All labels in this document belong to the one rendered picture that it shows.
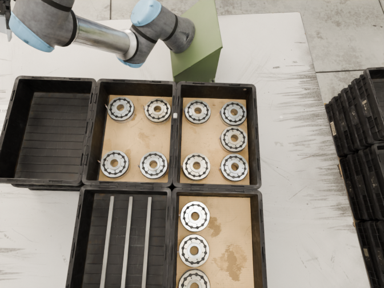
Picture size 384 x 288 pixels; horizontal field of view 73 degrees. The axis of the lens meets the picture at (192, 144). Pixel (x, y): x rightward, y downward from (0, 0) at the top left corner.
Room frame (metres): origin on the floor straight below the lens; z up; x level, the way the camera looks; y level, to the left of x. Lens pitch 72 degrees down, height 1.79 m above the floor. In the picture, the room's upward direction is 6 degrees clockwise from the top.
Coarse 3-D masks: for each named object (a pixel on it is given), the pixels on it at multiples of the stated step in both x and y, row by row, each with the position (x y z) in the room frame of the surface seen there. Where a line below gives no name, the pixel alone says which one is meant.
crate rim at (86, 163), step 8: (104, 80) 0.49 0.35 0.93; (112, 80) 0.49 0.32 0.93; (120, 80) 0.49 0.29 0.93; (128, 80) 0.50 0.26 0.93; (136, 80) 0.50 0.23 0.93; (144, 80) 0.50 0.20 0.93; (152, 80) 0.51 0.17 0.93; (96, 88) 0.45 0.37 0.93; (176, 88) 0.48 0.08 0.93; (96, 96) 0.42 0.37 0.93; (176, 96) 0.45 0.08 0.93; (96, 104) 0.39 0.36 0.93; (96, 112) 0.36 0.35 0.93; (88, 144) 0.24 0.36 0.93; (88, 152) 0.21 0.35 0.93; (88, 160) 0.18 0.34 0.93; (88, 168) 0.15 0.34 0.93; (168, 176) 0.15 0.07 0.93; (88, 184) 0.10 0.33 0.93; (96, 184) 0.10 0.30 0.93; (104, 184) 0.10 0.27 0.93; (112, 184) 0.11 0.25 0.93; (120, 184) 0.11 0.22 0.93; (128, 184) 0.11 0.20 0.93; (136, 184) 0.12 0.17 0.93; (144, 184) 0.12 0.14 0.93; (152, 184) 0.12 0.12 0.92; (160, 184) 0.12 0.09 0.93; (168, 184) 0.13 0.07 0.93
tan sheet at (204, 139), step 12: (216, 108) 0.47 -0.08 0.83; (216, 120) 0.41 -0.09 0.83; (192, 132) 0.35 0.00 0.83; (204, 132) 0.36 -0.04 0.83; (216, 132) 0.36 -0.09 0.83; (192, 144) 0.30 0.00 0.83; (204, 144) 0.31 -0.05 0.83; (216, 144) 0.31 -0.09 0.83; (216, 156) 0.26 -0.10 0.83; (216, 168) 0.22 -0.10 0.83; (180, 180) 0.16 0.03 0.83; (204, 180) 0.17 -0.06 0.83; (216, 180) 0.17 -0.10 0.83
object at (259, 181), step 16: (256, 96) 0.48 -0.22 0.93; (176, 112) 0.39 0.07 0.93; (256, 112) 0.42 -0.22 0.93; (176, 128) 0.33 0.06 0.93; (256, 128) 0.36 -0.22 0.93; (176, 144) 0.27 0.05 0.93; (256, 144) 0.30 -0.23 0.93; (176, 160) 0.21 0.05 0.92; (256, 160) 0.24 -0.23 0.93; (176, 176) 0.15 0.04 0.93
